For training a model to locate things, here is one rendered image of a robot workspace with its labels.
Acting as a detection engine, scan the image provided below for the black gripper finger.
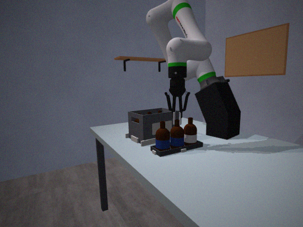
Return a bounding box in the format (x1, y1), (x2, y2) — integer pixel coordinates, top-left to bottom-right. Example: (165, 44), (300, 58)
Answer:
(165, 90), (176, 124)
(178, 90), (190, 125)

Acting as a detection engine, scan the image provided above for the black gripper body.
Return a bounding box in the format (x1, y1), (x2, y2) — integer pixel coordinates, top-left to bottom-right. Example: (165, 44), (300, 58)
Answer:
(169, 79), (186, 97)

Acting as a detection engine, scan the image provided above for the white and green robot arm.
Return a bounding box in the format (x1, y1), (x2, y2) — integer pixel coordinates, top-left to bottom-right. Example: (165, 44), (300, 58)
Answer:
(146, 0), (230, 90)

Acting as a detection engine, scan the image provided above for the dark grey crate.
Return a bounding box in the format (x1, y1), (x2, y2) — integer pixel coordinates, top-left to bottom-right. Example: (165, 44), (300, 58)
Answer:
(128, 108), (175, 143)

